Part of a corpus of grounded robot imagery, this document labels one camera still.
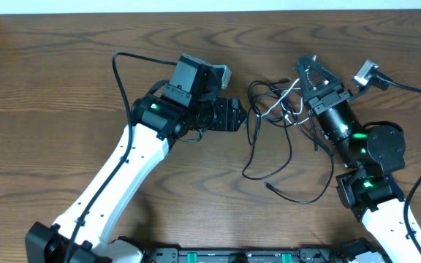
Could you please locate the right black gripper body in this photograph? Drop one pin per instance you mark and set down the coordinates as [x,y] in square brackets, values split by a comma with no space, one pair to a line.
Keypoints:
[327,98]

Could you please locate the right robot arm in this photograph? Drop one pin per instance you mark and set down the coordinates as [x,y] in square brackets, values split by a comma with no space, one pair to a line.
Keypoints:
[372,152]

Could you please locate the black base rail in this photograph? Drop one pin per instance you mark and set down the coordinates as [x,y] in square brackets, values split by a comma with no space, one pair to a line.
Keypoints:
[239,255]

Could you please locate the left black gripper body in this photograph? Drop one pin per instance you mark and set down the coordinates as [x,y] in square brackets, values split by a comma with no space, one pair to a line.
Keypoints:
[221,114]

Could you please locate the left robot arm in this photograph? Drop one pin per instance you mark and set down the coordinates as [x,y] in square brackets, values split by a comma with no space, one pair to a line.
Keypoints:
[188,101]

